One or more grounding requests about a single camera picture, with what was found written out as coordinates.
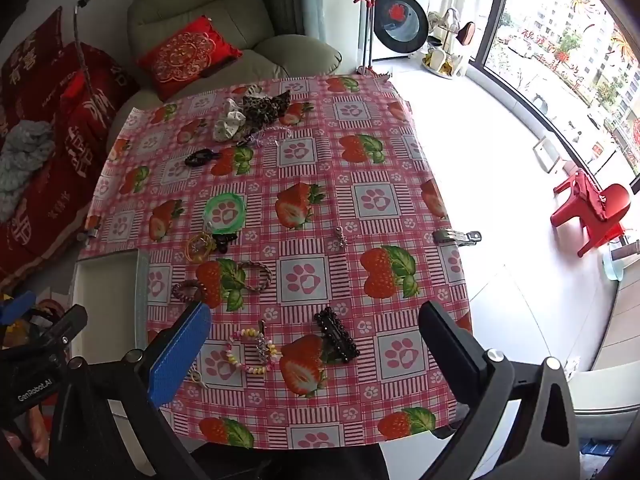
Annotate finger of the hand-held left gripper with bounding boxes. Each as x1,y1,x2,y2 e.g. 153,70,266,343
0,290,37,326

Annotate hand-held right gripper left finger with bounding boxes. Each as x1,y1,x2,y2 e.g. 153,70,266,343
47,301,213,480

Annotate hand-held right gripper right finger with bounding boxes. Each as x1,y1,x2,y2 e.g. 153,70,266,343
415,301,581,480

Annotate colourful bead bracelet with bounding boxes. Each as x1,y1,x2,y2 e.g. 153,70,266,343
225,326,283,375

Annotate dark brown hair tie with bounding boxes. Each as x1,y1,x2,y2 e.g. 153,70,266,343
171,280,203,303

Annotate white drawer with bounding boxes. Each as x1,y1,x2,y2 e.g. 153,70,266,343
71,249,151,361

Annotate yellow hair ties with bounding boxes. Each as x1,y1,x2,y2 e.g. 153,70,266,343
186,232,217,263

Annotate large black claw clip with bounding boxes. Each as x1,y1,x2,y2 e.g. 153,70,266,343
314,306,360,361

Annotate braided brown bracelet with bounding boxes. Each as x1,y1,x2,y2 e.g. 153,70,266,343
235,260,273,293

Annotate metal tablecloth clamp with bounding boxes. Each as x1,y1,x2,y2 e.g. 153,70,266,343
77,215,101,241
432,227,483,248

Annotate grey knitted cloth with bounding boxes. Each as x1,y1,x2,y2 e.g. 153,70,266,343
0,121,56,221

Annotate green bangle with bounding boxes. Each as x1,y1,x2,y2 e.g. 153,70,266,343
204,192,248,233

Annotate strawberry printed pink tablecloth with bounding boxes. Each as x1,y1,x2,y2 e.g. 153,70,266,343
75,74,473,450

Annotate light blue basin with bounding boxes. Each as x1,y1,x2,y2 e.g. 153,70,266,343
602,250,626,281

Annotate red printed blanket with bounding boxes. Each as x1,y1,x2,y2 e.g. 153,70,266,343
0,7,141,286

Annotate red plastic chair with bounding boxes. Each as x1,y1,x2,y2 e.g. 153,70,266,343
550,169,632,258

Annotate white scrunchie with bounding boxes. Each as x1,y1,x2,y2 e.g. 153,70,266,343
212,97,246,142

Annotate leopard print scrunchie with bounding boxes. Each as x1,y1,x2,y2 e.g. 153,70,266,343
242,89,292,126

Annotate white floor rack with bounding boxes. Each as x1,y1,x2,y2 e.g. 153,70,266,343
422,7,476,80

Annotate thin grey pole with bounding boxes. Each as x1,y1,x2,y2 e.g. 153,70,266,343
72,0,98,96

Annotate red embroidered cushion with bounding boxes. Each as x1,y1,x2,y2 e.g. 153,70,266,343
137,15,243,102

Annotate large glass window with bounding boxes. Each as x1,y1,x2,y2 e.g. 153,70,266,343
475,0,640,181

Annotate white washing machine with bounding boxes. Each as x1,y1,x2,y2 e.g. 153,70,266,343
361,0,432,63

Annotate red mop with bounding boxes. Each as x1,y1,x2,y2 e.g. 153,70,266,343
352,0,381,73

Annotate beige armchair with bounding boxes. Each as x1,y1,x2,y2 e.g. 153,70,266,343
127,0,343,103

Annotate thin silver necklace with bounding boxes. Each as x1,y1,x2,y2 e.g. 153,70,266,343
245,127,293,148

